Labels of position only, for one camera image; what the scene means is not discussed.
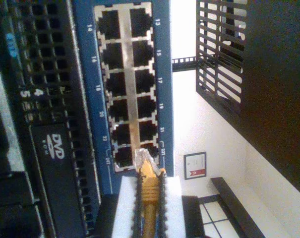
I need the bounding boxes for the yellow network cable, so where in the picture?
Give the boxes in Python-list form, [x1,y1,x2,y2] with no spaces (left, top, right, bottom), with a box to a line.
[134,148,167,238]

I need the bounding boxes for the framed certificate red mark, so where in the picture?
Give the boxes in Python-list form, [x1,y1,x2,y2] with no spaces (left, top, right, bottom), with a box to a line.
[183,151,207,180]

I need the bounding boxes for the dark wooden beam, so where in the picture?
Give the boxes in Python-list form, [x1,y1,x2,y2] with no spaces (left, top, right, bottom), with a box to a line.
[210,177,266,238]

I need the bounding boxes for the black rack server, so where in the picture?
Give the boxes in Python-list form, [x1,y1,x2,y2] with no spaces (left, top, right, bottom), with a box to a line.
[0,0,103,238]

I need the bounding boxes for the black slatted grille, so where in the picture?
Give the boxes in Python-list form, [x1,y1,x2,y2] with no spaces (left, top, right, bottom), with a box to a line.
[195,0,248,116]

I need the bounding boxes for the blue network switch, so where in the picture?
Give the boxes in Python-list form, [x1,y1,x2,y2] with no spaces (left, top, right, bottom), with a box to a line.
[71,0,175,196]

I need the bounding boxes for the black perforated rack post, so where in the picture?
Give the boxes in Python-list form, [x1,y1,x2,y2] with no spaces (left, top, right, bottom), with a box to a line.
[172,56,198,73]

